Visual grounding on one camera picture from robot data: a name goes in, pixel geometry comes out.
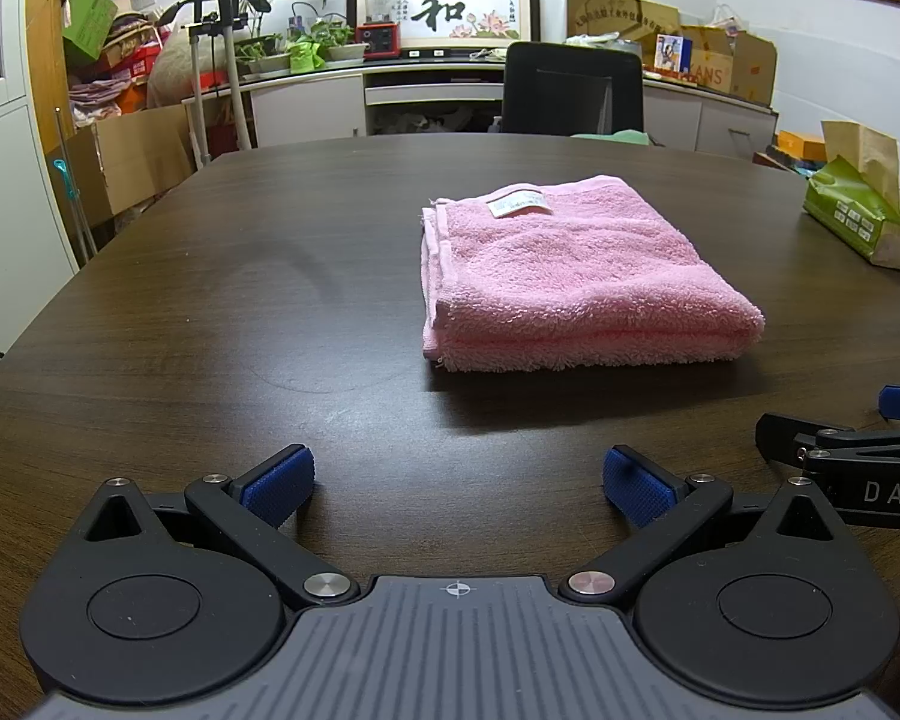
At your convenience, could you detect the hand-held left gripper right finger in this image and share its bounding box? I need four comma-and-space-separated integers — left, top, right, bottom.
559, 445, 835, 608

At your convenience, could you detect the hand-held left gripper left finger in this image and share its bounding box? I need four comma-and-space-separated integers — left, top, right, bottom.
82, 444, 361, 610

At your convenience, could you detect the pink towel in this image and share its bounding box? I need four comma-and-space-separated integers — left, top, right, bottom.
418, 174, 767, 374

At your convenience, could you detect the green tissue pack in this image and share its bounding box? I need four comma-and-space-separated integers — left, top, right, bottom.
802, 120, 900, 271

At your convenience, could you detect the orange box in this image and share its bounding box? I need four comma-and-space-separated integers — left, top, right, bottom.
774, 130, 828, 164

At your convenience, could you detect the green cloth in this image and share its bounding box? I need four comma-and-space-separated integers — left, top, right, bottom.
571, 129, 653, 146

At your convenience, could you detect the large brown cardboard box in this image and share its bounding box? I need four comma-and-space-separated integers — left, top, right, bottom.
64, 103, 196, 226

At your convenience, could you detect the open printed cardboard box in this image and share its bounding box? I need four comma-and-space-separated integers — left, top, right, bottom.
679, 25, 779, 107

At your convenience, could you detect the white counter cabinet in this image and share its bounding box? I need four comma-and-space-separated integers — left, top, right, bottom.
246, 52, 781, 158

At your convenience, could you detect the small picture box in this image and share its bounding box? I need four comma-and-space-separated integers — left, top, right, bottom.
654, 34, 693, 77

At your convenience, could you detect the black office chair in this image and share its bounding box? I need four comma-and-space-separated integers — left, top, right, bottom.
500, 41, 646, 137

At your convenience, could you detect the grey metal cabinet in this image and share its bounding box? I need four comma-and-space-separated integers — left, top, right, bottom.
0, 0, 83, 400

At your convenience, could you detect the small potted plant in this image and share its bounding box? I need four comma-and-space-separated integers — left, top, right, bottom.
236, 36, 293, 77

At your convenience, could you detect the bright green bag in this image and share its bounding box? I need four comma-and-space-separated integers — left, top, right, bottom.
288, 41, 328, 76

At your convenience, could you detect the flat printed cardboard sheet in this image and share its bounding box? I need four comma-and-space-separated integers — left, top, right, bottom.
565, 0, 681, 44

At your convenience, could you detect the blender with red base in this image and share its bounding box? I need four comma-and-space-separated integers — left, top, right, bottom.
355, 0, 403, 61

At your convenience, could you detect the straw hat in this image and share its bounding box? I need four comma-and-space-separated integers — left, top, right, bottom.
109, 0, 163, 38

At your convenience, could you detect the framed calligraphy picture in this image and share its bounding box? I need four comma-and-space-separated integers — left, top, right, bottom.
345, 0, 541, 53

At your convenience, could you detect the green cardboard box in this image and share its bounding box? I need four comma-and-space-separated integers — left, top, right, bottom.
61, 0, 119, 68

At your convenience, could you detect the broom handle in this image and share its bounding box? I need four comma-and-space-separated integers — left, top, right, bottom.
52, 106, 102, 265

